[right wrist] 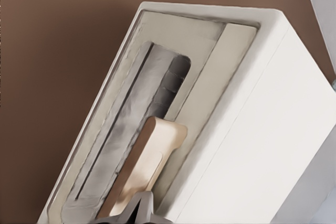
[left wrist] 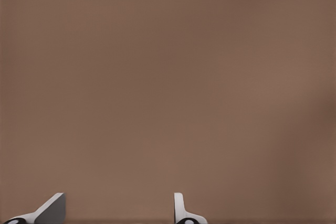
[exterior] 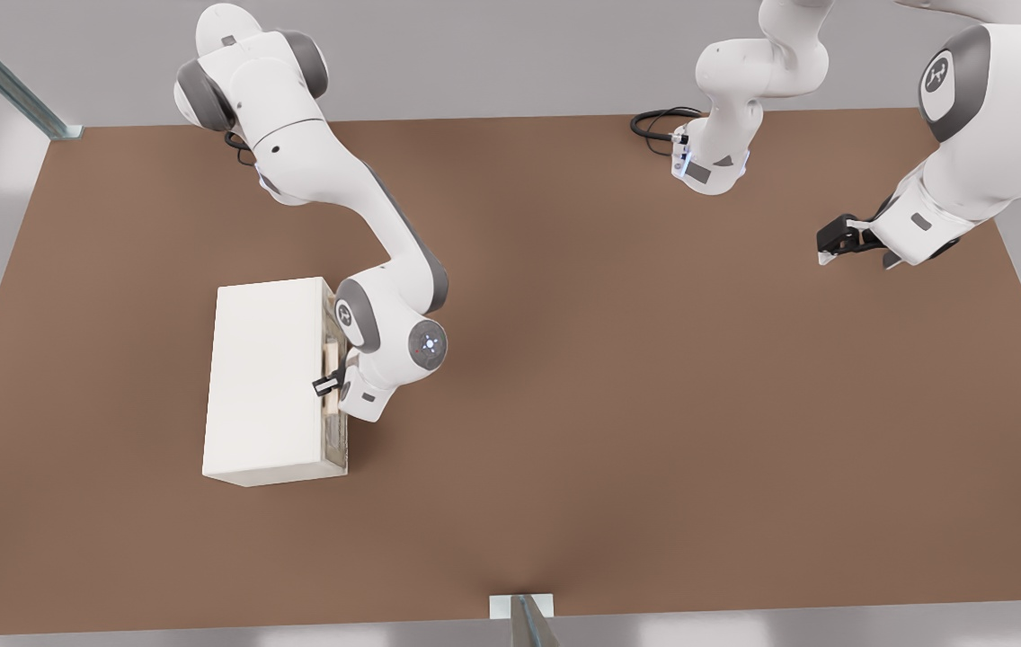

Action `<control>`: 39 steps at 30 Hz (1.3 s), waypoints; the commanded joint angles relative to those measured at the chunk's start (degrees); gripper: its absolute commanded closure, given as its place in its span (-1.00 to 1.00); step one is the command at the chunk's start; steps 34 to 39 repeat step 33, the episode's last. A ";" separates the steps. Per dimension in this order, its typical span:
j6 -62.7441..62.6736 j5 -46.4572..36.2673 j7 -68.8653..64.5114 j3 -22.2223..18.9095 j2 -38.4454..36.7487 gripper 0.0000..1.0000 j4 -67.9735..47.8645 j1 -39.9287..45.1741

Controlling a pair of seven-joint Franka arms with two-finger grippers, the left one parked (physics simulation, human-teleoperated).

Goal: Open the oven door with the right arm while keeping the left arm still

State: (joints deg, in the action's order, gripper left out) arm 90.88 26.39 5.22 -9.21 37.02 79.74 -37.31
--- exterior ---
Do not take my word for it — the pale oven door handle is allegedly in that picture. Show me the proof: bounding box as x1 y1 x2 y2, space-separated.
322 340 340 420

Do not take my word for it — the oven door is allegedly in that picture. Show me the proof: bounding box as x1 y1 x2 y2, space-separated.
321 278 351 478

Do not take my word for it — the white oven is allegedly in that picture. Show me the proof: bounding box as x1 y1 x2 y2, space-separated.
201 277 350 488

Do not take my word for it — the black cable loop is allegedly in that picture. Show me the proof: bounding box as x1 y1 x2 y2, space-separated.
629 106 703 159
224 129 258 168

